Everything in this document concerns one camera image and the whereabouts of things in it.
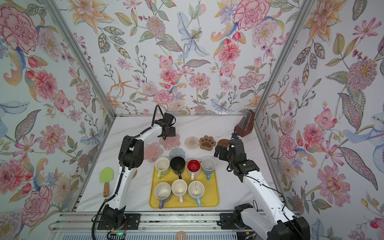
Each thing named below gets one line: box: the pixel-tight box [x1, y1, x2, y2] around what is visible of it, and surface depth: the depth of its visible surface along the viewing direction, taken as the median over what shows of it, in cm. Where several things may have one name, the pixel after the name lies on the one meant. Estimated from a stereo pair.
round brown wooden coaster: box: [218, 139, 229, 147], surface depth 106 cm
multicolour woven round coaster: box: [184, 136, 200, 150], surface depth 106 cm
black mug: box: [169, 156, 186, 180], surface depth 86 cm
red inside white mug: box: [186, 158, 202, 181], surface depth 88 cm
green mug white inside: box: [154, 157, 170, 180], surface depth 86 cm
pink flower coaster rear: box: [159, 133, 181, 151], surface depth 106 cm
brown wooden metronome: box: [234, 109, 255, 138], surface depth 104 cm
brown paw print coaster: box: [199, 135, 216, 151], surface depth 106 cm
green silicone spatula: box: [99, 167, 114, 198], surface depth 91 cm
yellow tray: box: [149, 165, 220, 209], surface depth 84 cm
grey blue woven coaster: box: [169, 147, 186, 160], surface depth 102 cm
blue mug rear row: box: [201, 157, 216, 181], surface depth 86 cm
